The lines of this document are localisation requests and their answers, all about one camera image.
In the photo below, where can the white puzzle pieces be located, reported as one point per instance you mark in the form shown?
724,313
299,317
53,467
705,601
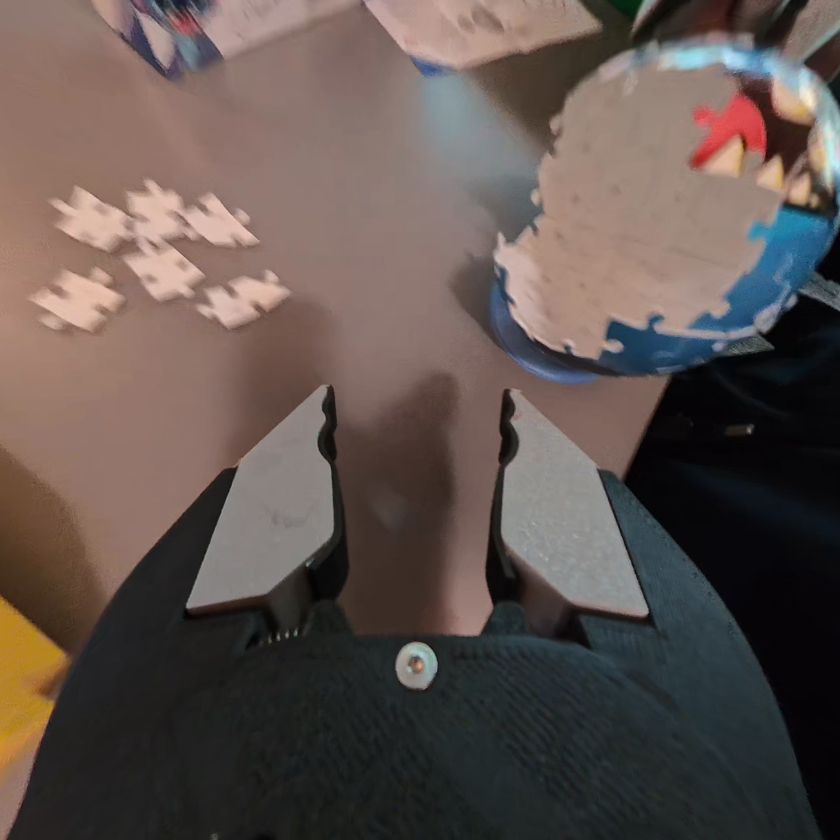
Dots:
164,269

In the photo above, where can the white instruction leaflet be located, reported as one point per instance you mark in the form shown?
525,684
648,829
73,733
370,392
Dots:
472,26

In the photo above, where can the colourful cardboard puzzle box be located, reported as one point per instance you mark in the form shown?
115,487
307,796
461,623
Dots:
197,26

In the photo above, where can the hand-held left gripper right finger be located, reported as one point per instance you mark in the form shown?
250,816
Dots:
564,525

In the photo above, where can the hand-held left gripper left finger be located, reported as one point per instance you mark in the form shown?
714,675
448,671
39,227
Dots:
275,518

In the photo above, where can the blue plastic ball stand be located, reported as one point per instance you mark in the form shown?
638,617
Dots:
518,341

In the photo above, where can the blue white puzzle ball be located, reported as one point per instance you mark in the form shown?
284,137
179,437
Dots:
623,229

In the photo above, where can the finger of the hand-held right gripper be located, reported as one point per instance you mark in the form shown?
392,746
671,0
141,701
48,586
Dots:
800,33
663,16

